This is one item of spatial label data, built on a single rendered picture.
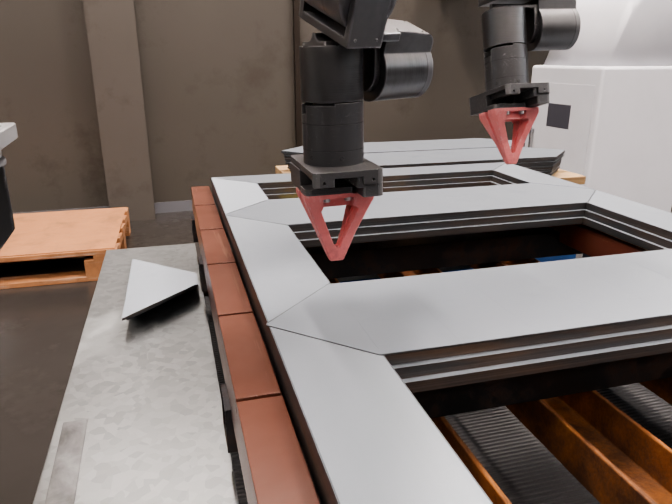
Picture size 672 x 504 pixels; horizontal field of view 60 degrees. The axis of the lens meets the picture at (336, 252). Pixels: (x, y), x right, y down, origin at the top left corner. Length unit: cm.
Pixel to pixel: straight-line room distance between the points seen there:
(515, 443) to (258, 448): 57
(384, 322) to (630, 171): 358
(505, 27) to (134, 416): 69
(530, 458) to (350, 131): 59
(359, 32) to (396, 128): 437
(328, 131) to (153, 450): 42
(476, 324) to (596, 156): 332
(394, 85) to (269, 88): 397
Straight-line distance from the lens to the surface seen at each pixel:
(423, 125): 497
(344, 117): 53
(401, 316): 61
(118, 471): 72
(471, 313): 63
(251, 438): 48
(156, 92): 442
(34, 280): 335
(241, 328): 65
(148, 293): 106
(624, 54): 398
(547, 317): 65
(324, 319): 60
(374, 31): 51
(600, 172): 394
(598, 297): 72
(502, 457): 94
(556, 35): 88
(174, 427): 77
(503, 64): 84
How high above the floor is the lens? 111
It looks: 19 degrees down
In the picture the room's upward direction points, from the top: straight up
